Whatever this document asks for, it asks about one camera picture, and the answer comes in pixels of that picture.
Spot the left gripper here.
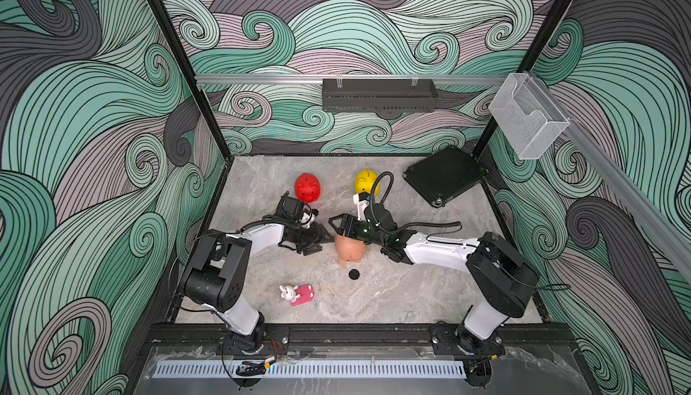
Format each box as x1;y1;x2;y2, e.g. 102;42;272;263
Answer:
290;222;334;256

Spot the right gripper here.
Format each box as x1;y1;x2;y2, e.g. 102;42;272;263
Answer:
328;214;387;249

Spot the peach piggy bank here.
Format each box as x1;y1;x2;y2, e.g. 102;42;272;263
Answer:
335;235;367;265

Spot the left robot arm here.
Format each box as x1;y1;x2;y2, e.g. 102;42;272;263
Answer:
178;217;335;353

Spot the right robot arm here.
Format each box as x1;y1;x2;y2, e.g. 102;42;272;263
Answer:
329;204;540;357

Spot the yellow piggy bank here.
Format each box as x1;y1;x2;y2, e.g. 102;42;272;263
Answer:
354;169;380;196

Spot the red piggy bank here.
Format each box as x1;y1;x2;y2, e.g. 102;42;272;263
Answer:
294;173;321;204

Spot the white bunny on pink base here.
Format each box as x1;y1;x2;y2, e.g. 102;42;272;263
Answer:
279;283;314;307

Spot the black square plate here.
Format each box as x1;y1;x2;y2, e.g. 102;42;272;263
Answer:
403;147;487;208

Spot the white vented strip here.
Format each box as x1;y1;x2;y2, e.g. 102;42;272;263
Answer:
151;359;466;380

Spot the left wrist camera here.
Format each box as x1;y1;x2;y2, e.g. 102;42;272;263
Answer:
300;209;319;229

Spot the black perforated wall tray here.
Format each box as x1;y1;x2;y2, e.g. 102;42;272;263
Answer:
321;80;439;119

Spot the aluminium back rail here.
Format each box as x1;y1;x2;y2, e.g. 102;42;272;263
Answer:
194;73;509;87

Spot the aluminium rail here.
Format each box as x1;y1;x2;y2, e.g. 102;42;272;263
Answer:
534;78;690;280
194;73;509;87

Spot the clear plastic wall bin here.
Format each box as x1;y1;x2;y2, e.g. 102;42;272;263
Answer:
489;72;570;160

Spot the aluminium right rail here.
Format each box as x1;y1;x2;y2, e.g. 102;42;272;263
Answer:
534;78;690;280

